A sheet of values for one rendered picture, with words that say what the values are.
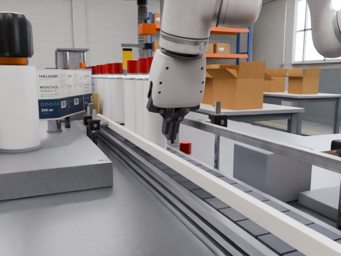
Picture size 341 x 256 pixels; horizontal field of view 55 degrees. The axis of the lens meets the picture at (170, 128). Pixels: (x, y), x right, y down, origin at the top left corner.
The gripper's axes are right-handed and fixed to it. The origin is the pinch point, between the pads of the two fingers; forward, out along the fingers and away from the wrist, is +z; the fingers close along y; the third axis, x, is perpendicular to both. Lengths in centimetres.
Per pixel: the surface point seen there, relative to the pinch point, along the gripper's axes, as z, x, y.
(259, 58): 192, -701, -581
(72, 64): 11, -72, 10
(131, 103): 4.2, -20.9, 1.8
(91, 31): 158, -779, -123
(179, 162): -1.9, 14.1, 4.4
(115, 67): 2.2, -42.7, 0.8
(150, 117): 0.8, -6.5, 1.9
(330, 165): -12.9, 32.6, -3.2
